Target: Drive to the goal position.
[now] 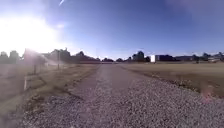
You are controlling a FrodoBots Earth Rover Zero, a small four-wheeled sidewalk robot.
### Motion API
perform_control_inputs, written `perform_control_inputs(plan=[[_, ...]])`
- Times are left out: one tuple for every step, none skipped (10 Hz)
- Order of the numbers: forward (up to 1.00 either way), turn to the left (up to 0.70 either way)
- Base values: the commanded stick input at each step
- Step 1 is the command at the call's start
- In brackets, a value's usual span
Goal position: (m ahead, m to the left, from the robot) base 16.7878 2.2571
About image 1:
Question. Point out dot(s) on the clump of dark trees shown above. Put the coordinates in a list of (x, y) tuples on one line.
[(138, 56)]

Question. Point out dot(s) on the grey gravel path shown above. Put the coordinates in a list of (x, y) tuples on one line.
[(123, 100)]

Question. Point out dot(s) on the row of trees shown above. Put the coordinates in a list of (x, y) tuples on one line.
[(63, 56)]

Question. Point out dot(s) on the dry grass verge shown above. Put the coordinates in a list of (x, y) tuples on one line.
[(50, 80)]

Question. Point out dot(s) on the long dark building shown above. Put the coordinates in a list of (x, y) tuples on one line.
[(181, 58)]

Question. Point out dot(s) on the dry grass field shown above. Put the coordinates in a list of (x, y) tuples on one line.
[(186, 73)]

